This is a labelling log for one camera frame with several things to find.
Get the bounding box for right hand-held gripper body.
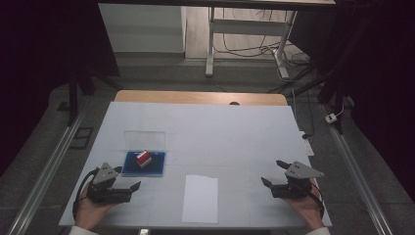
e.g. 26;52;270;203
270;161;326;200

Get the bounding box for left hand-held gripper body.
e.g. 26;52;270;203
86;162;133;206

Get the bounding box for red and white stamp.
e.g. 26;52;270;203
136;150;154;169

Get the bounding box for blue ink pad case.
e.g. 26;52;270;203
121;130;167;178

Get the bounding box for person's right hand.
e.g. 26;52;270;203
283;177;326;231

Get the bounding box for person's left hand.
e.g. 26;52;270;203
73;182;117;231

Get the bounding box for white power strip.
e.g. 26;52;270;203
299;130;315;158

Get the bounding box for white table mat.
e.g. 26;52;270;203
58;101;333;228

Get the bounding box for white paper sheet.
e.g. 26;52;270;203
181;174;219;225

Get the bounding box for black stand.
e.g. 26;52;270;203
66;63;122;127
267;63;348;135

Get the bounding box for wooden table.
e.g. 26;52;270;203
114;89;289;107

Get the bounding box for dark curtain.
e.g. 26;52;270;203
288;0;415;204
0;0;120;179

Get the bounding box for white cabinet panel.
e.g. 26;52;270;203
98;3;187;54

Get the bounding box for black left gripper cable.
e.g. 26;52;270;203
71;166;100;220

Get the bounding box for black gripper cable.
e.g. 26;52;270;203
309;181;326;220
71;166;100;220

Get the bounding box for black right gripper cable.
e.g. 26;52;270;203
309;181;326;220

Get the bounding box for black floor socket frame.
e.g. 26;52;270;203
69;126;95;151

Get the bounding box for aluminium floor rail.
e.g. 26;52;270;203
6;109;88;235
320;103;394;235

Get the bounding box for black floor cables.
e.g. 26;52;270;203
213;8;311;68

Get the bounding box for white desk frame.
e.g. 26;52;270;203
205;6;299;79

